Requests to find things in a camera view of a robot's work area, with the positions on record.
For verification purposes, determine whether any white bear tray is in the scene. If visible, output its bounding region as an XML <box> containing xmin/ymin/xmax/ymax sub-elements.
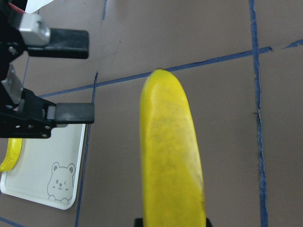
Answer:
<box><xmin>0</xmin><ymin>124</ymin><xmax>86</xmax><ymax>210</ymax></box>

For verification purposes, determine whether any yellow banana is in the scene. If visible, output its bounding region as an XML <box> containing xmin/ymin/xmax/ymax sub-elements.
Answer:
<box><xmin>0</xmin><ymin>138</ymin><xmax>22</xmax><ymax>172</ymax></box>
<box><xmin>140</xmin><ymin>69</ymin><xmax>206</xmax><ymax>227</ymax></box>

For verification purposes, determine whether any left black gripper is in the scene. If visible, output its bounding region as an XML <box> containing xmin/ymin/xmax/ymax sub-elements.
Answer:
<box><xmin>0</xmin><ymin>0</ymin><xmax>95</xmax><ymax>139</ymax></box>

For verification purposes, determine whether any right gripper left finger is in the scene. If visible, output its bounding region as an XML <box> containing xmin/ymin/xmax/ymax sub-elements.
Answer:
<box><xmin>134</xmin><ymin>218</ymin><xmax>143</xmax><ymax>227</ymax></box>

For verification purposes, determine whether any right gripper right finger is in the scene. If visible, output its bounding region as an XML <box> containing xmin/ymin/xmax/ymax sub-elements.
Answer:
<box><xmin>205</xmin><ymin>218</ymin><xmax>213</xmax><ymax>227</ymax></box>

